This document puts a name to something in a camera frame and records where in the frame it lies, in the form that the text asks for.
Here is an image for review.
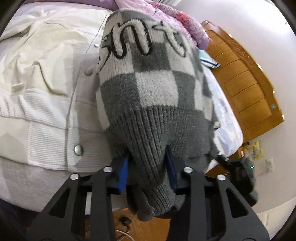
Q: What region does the grey white checkered cardigan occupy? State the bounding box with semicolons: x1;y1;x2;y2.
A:
96;9;219;221

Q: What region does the yellow package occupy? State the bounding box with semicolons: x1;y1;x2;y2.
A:
241;141;263;160

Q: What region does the blue striped pillow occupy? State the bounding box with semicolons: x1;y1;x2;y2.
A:
199;50;221;69

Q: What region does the white button jacket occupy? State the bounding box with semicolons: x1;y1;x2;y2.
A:
1;4;111;172

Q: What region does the purple floral quilt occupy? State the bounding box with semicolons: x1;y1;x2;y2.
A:
25;0;209;50

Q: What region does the wooden bed headboard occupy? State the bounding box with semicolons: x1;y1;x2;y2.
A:
201;21;285;143

